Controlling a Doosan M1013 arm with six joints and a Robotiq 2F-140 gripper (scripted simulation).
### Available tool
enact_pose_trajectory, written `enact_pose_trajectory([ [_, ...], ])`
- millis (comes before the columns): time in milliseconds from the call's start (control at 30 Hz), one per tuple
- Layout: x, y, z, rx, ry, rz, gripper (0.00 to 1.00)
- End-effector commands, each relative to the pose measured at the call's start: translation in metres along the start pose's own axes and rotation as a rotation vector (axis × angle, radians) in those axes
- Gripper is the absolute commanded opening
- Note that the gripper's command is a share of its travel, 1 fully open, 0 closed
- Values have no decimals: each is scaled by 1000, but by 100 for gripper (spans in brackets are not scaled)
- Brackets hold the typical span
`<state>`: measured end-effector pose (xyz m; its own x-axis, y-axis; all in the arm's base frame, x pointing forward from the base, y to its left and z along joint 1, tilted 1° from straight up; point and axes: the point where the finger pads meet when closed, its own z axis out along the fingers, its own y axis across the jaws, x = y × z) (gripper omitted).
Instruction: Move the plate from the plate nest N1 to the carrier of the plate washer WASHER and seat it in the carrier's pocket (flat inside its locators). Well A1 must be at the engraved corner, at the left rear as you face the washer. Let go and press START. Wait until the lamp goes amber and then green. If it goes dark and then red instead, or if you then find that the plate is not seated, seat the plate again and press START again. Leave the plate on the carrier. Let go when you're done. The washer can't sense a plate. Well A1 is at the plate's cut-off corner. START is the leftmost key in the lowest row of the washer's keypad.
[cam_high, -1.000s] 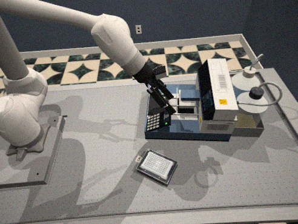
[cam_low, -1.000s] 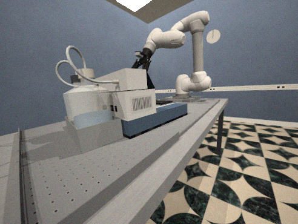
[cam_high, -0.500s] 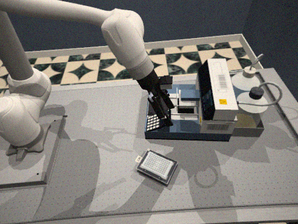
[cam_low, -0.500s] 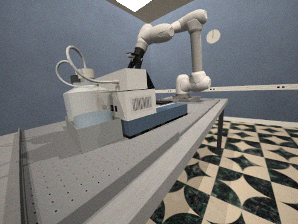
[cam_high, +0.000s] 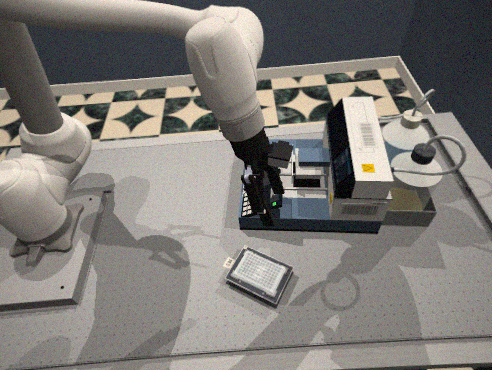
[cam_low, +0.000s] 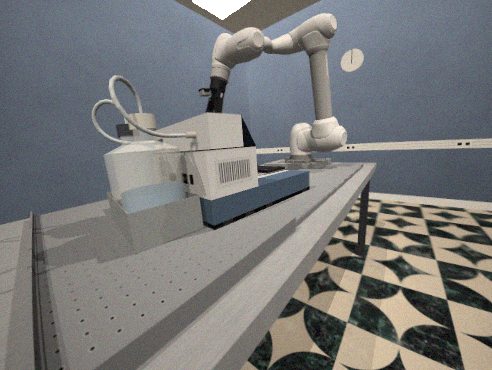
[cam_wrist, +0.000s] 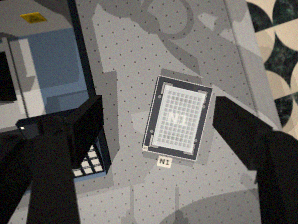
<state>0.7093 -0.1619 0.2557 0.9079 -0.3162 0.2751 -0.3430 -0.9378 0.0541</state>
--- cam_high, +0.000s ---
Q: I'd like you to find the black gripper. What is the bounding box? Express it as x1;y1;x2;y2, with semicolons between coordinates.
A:
230;127;285;226

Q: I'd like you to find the white plastic bottle with liquid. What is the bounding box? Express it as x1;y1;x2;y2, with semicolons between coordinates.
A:
382;110;429;165

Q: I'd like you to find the white label with black text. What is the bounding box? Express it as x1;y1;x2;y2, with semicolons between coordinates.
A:
223;257;235;269

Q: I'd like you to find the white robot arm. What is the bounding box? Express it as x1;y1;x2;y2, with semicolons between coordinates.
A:
0;0;265;266

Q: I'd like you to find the dark grey rectangular frame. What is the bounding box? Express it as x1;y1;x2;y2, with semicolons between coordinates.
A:
224;245;294;308

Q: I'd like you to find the grey curved hose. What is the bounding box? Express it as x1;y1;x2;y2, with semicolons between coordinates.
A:
394;135;467;176

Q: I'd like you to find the clear bottle with black cap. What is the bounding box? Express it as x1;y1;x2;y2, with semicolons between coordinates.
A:
388;143;443;211

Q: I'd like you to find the white curved hose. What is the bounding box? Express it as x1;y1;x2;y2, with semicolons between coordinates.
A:
381;89;435;120

